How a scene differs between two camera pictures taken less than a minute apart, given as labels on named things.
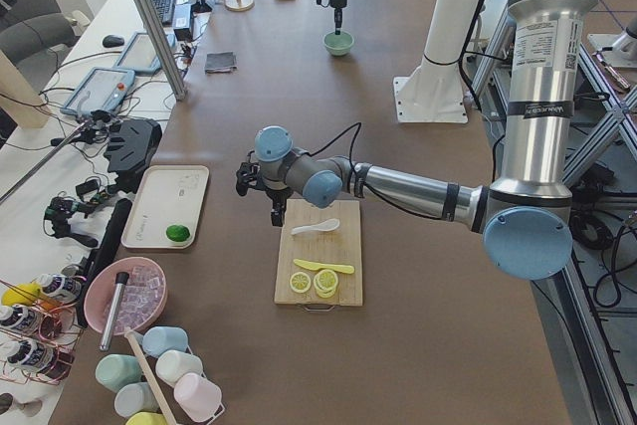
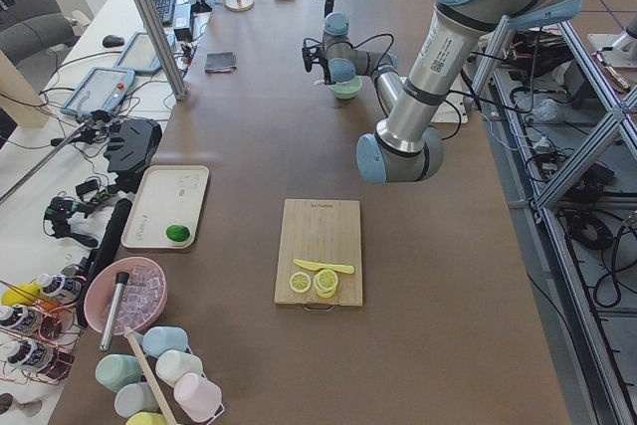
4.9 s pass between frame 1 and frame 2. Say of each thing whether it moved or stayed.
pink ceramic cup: stayed
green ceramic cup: stayed
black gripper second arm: moved
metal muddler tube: stayed
